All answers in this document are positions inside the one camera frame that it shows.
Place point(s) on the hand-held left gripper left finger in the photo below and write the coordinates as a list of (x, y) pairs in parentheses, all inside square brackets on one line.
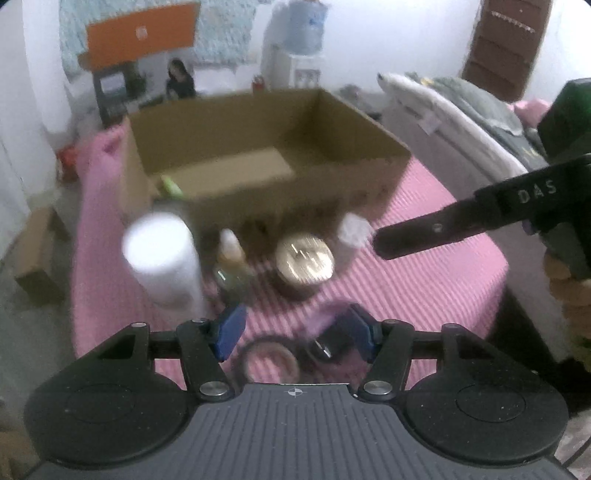
[(229, 328)]

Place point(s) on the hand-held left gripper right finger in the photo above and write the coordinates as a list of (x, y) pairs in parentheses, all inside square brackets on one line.
[(364, 333)]

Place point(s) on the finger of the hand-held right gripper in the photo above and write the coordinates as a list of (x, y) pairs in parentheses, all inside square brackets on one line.
[(415, 233)]

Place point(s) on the black car key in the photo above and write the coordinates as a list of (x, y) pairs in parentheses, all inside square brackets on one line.
[(333, 344)]

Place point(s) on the black tape roll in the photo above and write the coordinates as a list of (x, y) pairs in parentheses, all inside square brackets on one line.
[(244, 362)]

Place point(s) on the purple plastic lid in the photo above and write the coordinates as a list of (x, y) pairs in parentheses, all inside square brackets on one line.
[(323, 316)]

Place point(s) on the green dropper bottle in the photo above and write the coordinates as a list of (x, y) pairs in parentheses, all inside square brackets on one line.
[(231, 272)]

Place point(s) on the white charger plug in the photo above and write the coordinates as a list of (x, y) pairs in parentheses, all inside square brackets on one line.
[(353, 230)]

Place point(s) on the dark jar with gold lid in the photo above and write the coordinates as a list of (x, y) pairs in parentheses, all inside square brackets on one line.
[(302, 267)]

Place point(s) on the white plastic bottle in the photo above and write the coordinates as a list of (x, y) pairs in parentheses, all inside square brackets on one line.
[(161, 263)]

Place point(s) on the brown cardboard box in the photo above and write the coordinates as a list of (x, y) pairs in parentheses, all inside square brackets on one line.
[(277, 122)]

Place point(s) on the person's right hand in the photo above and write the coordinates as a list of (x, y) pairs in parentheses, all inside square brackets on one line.
[(572, 307)]

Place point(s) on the pink checkered tablecloth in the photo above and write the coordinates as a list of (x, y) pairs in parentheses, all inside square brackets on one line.
[(438, 263)]

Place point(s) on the pink cloth item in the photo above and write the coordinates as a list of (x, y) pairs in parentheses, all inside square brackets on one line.
[(531, 110)]

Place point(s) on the pale quilt with label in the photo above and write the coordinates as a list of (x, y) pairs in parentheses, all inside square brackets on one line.
[(452, 134)]

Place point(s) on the grey blanket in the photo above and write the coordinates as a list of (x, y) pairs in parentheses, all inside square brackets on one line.
[(489, 106)]

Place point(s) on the white fluffy blanket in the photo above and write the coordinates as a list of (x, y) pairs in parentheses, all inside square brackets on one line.
[(401, 83)]

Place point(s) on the green lip balm tube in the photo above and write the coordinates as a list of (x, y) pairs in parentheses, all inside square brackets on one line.
[(171, 185)]

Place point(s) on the grey rag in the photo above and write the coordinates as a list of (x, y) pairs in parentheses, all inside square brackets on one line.
[(351, 91)]

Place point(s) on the brown wooden door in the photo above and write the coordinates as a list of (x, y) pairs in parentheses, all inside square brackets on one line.
[(505, 46)]

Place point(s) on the small cardboard box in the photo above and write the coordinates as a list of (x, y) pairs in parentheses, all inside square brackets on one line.
[(39, 258)]

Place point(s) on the red thermos flask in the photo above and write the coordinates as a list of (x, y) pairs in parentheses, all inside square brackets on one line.
[(260, 84)]

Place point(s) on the red packet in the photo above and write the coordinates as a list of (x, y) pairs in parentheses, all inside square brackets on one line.
[(69, 164)]

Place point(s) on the white curtain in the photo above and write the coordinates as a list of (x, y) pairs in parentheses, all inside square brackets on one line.
[(23, 115)]

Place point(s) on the orange printed appliance box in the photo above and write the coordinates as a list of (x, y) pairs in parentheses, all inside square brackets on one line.
[(138, 32)]

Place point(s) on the patterned wall cloth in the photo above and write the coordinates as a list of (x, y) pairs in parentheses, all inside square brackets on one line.
[(221, 32)]

